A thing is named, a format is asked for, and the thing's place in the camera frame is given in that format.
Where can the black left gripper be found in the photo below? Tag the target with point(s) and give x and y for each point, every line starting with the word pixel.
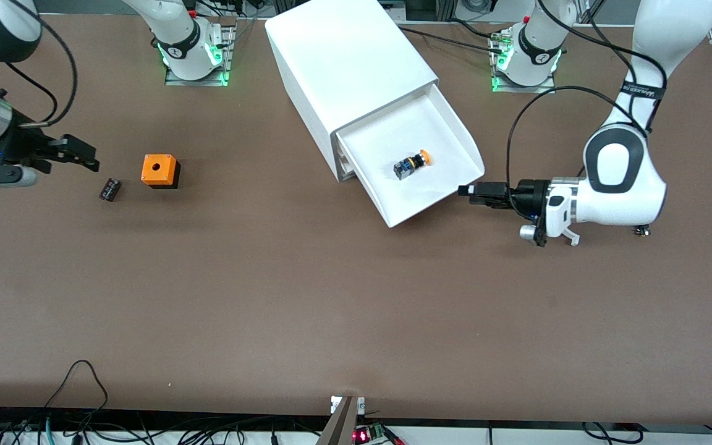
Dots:
pixel 527 193

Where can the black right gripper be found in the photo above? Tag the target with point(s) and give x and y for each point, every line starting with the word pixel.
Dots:
pixel 24 146

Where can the orange push button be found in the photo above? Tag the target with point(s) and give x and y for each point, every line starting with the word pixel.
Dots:
pixel 408 167

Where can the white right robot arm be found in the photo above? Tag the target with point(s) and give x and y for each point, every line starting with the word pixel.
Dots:
pixel 183 37

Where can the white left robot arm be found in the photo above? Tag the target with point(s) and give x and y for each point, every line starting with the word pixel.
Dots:
pixel 622 185

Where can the small black cylindrical component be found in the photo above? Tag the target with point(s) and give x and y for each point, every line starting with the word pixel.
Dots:
pixel 110 190

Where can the orange box with hole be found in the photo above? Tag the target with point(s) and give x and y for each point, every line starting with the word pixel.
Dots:
pixel 157 170

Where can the small black clamp part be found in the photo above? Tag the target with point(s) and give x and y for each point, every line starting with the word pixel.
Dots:
pixel 641 231

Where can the circuit board with red light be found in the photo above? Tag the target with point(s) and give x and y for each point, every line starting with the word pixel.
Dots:
pixel 362 436

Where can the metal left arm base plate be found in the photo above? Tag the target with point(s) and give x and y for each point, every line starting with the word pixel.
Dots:
pixel 541 90

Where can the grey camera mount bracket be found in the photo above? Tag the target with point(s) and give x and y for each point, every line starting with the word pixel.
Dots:
pixel 343 426

